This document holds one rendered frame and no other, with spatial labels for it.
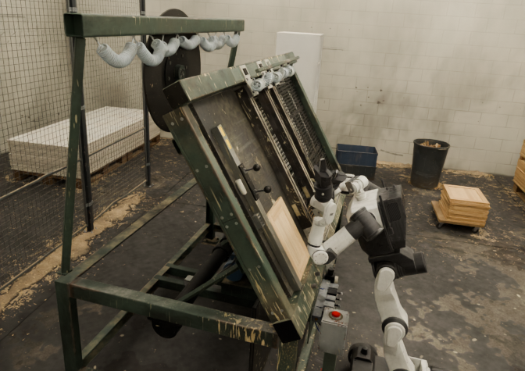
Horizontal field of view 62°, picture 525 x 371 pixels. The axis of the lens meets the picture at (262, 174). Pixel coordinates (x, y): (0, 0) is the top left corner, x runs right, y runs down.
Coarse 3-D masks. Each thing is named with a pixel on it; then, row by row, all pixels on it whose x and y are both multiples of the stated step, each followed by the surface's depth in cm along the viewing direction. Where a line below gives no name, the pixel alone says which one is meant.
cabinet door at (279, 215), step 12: (276, 204) 249; (276, 216) 242; (288, 216) 258; (276, 228) 237; (288, 228) 253; (288, 240) 246; (300, 240) 261; (288, 252) 239; (300, 252) 255; (300, 264) 248; (300, 276) 241
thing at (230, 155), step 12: (216, 132) 215; (228, 156) 218; (252, 204) 222; (264, 216) 224; (264, 228) 225; (276, 240) 226; (276, 252) 227; (288, 264) 229; (288, 276) 229; (300, 288) 230
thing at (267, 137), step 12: (240, 96) 260; (252, 96) 258; (252, 108) 260; (252, 120) 262; (264, 120) 266; (264, 132) 263; (264, 144) 265; (276, 144) 269; (276, 156) 265; (276, 168) 268; (288, 180) 268; (288, 192) 270; (300, 204) 271; (300, 216) 273
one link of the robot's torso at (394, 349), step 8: (384, 328) 247; (392, 328) 244; (400, 328) 244; (384, 336) 248; (392, 336) 246; (400, 336) 244; (384, 344) 250; (392, 344) 247; (400, 344) 252; (384, 352) 256; (392, 352) 253; (400, 352) 253; (392, 360) 256; (400, 360) 255; (408, 360) 260; (392, 368) 258; (400, 368) 257; (408, 368) 255
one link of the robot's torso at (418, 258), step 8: (400, 248) 238; (408, 248) 242; (368, 256) 241; (376, 256) 238; (384, 256) 236; (392, 256) 235; (400, 256) 234; (408, 256) 234; (416, 256) 236; (400, 264) 235; (408, 264) 234; (416, 264) 234; (424, 264) 233; (400, 272) 237; (408, 272) 236; (416, 272) 235; (424, 272) 235
